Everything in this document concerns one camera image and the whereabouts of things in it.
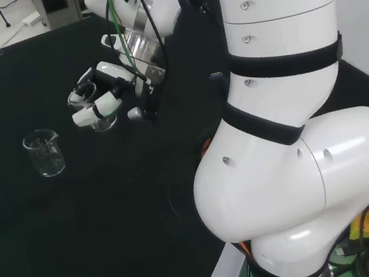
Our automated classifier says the black bench cloth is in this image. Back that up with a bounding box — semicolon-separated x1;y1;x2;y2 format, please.
0;0;369;277

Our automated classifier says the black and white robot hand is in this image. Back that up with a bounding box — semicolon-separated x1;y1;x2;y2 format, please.
57;27;160;135

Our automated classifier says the white power adapter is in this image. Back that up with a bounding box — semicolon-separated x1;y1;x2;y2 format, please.
21;12;43;28

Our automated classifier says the large clear glass beaker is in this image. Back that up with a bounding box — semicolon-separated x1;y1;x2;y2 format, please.
21;125;68;181

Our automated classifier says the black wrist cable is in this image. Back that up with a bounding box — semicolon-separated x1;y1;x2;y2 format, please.
102;0;178;121

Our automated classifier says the green terminal block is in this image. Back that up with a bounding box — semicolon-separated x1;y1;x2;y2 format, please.
328;240;358;264

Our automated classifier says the grey metal cabinet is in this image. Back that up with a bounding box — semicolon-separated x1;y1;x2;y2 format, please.
31;0;93;29

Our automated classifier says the small clear glass beaker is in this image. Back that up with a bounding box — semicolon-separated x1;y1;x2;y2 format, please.
64;78;121;138

